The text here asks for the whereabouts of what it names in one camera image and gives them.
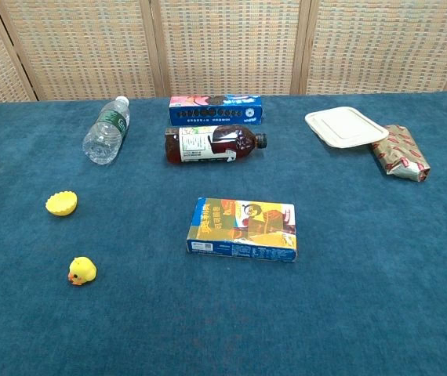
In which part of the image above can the gold red snack packet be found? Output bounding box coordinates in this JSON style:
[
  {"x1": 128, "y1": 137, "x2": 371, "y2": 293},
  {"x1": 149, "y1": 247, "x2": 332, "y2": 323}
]
[{"x1": 370, "y1": 124, "x2": 431, "y2": 183}]

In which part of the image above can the blue yellow cocoa box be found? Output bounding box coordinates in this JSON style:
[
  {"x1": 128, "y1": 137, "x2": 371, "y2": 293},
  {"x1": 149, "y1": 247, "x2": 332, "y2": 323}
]
[{"x1": 186, "y1": 197, "x2": 298, "y2": 263}]

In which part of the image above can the beige rectangular container lid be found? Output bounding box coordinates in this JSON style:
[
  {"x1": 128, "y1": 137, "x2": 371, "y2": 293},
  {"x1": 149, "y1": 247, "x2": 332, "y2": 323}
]
[{"x1": 304, "y1": 106, "x2": 390, "y2": 150}]

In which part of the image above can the woven folding screen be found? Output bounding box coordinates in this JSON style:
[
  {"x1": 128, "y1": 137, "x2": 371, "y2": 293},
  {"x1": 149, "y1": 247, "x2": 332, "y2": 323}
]
[{"x1": 0, "y1": 0, "x2": 447, "y2": 105}]

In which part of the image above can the clear plastic water bottle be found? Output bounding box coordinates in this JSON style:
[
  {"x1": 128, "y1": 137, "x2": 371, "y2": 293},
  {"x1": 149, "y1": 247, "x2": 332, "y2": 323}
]
[{"x1": 82, "y1": 96, "x2": 131, "y2": 166}]

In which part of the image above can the yellow rubber duck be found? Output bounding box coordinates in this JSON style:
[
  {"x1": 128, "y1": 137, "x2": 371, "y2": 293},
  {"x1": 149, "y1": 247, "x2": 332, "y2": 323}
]
[{"x1": 67, "y1": 256, "x2": 98, "y2": 287}]

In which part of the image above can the blue cookie box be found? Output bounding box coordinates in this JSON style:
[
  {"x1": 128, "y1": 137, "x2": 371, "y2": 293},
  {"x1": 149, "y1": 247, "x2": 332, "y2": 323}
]
[{"x1": 169, "y1": 94, "x2": 263, "y2": 127}]

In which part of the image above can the dark brown tea bottle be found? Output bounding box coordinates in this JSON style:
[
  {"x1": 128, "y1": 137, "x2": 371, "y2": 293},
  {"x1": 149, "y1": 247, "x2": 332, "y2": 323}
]
[{"x1": 164, "y1": 125, "x2": 268, "y2": 164}]

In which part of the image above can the blue table cloth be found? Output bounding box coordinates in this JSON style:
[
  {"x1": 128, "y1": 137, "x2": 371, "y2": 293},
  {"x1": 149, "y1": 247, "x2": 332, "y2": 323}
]
[{"x1": 0, "y1": 90, "x2": 447, "y2": 376}]

